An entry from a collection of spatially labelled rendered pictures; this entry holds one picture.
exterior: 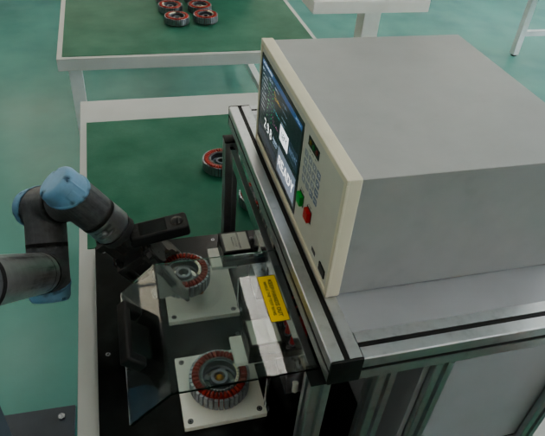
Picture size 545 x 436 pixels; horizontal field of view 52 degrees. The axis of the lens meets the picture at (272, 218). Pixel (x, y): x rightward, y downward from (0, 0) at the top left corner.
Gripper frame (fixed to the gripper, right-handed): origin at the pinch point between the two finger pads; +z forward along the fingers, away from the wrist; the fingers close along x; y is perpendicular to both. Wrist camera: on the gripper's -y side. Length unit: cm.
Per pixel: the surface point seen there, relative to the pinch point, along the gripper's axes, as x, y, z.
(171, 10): -176, -11, 15
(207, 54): -133, -17, 22
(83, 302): -4.6, 23.1, -5.9
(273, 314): 32.9, -20.5, -13.6
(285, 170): 12.4, -32.4, -18.7
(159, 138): -70, 4, 7
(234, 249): 2.8, -12.8, -1.4
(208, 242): -16.8, -2.3, 9.6
